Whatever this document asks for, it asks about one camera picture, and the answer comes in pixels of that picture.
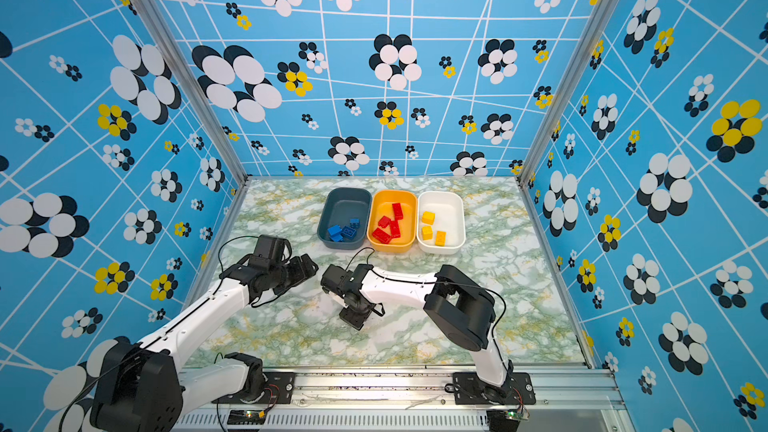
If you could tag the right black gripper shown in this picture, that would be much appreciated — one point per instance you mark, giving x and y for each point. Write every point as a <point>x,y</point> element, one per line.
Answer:
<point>354,322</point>

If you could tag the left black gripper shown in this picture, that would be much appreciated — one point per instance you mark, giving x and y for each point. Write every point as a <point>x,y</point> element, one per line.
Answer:
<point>301,274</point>

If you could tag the long red lego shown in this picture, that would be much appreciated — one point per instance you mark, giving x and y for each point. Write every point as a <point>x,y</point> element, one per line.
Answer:
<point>397,211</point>
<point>394,229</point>
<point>381,236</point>

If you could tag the dark blue lego brick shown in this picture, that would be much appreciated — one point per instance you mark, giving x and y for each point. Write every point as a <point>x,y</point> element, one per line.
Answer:
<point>349,233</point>

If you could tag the dark teal plastic bin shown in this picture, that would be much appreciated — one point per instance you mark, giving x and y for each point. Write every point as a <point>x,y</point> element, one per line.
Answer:
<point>341,205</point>

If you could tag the yellow plastic bin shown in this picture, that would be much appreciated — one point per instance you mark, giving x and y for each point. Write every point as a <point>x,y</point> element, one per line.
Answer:
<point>382,206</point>

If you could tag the white plastic bin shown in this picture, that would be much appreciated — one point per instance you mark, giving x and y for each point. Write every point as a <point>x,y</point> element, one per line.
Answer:
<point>448,208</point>

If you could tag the orange yellow lego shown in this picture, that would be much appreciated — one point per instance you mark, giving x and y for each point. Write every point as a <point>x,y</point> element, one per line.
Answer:
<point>440,239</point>

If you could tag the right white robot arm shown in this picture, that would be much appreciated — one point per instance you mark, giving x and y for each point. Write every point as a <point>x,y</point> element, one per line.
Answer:
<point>460,308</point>

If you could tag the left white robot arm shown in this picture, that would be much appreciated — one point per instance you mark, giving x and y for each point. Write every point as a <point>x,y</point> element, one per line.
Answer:
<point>144,386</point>

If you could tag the left circuit board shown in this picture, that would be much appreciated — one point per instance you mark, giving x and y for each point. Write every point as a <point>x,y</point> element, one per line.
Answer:
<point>246,418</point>

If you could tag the circuit board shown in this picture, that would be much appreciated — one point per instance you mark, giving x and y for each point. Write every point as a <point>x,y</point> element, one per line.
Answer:
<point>505,421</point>
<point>246,418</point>

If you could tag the right circuit board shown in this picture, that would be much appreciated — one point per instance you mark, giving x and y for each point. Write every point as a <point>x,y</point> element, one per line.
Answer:
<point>505,421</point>

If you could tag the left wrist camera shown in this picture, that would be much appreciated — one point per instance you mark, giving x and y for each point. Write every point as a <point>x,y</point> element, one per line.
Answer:
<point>272,248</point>

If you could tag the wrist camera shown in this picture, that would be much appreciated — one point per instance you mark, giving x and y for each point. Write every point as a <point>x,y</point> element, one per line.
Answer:
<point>272,248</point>
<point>339,281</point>

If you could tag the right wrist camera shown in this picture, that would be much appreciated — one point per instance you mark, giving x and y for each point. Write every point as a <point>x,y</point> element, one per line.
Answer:
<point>339,281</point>

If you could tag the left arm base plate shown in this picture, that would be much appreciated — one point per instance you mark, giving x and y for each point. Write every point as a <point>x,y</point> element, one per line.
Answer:
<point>274,387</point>

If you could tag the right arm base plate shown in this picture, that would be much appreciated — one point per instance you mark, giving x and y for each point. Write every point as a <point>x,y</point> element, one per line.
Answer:
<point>468,389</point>

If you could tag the aluminium front rail frame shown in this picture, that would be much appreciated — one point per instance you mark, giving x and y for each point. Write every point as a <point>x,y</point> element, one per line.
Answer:
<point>414,399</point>

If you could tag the aluminium corner post left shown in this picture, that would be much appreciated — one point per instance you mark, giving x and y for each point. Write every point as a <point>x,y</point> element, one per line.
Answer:
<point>159,30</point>

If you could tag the aluminium corner post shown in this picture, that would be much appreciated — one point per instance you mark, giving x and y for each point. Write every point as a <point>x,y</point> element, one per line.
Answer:
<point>598,20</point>
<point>159,30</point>

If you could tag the aluminium corner post right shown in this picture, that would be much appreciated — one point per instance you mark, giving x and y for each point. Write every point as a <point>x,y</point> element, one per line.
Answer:
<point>598,20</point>

